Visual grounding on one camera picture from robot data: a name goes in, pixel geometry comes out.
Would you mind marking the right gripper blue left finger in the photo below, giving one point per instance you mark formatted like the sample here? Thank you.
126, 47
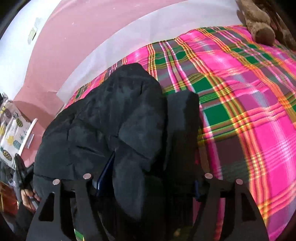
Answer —
107, 171

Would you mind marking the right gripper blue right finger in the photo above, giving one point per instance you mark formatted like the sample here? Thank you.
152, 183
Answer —
197, 192

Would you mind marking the black hooded jacket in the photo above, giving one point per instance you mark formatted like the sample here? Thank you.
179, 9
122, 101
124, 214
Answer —
149, 190

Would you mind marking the person's left hand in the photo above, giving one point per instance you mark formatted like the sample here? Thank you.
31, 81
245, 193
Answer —
27, 197

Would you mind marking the pineapple print fabric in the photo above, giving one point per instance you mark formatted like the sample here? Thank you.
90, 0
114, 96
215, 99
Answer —
14, 129

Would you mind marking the pink plaid bed sheet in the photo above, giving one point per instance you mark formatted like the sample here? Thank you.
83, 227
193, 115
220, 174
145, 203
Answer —
247, 104

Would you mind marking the brown teddy bear santa hat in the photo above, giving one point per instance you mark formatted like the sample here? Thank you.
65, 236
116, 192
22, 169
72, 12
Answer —
266, 23

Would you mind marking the pink wall cloth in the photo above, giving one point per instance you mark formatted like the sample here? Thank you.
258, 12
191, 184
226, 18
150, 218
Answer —
83, 38

